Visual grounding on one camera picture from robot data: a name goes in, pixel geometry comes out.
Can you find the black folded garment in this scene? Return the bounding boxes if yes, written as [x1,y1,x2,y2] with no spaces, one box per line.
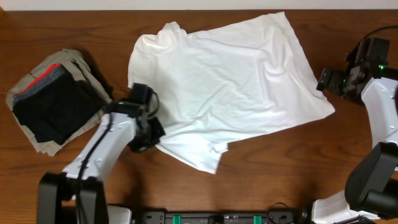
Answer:
[12,73,103,145]

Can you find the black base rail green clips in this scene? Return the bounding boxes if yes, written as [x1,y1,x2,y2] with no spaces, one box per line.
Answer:
[136,211,297,224]

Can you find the grey folded garment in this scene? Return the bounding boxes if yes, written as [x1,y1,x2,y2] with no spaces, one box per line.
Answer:
[13,63,69,105]

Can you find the red folded garment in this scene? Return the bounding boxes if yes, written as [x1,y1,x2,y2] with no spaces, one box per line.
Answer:
[14,63,62,96]

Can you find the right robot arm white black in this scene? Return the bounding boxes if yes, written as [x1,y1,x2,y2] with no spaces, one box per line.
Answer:
[309,65,397,223]

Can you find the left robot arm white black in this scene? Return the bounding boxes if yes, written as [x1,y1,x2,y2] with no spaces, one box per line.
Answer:
[37,101,165,223]

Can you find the white t-shirt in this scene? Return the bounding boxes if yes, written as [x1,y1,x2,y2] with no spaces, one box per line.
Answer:
[127,12,335,174]

